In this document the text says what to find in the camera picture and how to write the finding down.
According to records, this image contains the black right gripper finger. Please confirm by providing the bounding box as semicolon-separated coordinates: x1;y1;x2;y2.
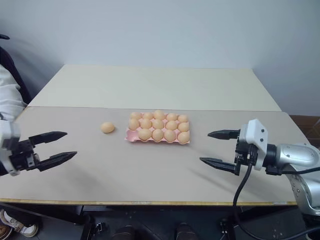
199;156;238;175
207;128;242;141

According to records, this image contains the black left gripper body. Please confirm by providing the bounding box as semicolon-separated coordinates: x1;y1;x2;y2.
9;138;41;173

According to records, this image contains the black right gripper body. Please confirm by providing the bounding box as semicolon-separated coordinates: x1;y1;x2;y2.
234;128;259;176

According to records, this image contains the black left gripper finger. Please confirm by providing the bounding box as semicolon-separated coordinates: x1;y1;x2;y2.
38;150;78;173
28;131;68;146

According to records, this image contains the pink egg carton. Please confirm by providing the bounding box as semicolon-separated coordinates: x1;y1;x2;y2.
124;111;192;146

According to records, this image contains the person in white top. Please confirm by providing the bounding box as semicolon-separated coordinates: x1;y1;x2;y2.
0;64;27;121

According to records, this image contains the dark rounded shape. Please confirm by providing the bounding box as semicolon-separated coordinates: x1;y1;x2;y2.
111;224;138;240
175;221;199;240

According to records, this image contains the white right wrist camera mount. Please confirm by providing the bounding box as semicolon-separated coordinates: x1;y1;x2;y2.
239;118;270;171

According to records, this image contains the black table frame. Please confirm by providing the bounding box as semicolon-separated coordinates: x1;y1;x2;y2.
0;202;92;240

